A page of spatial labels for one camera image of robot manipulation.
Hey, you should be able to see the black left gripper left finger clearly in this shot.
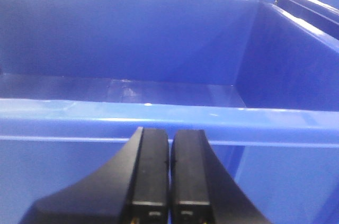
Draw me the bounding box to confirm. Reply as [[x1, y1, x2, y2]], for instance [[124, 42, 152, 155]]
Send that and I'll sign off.
[[20, 127, 169, 223]]

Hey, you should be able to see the large blue bin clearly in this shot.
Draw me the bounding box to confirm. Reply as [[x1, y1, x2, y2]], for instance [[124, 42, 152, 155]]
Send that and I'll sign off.
[[1, 0, 338, 223]]

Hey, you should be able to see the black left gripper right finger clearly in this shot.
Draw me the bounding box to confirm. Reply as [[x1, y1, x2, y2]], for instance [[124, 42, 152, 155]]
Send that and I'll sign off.
[[171, 130, 270, 223]]

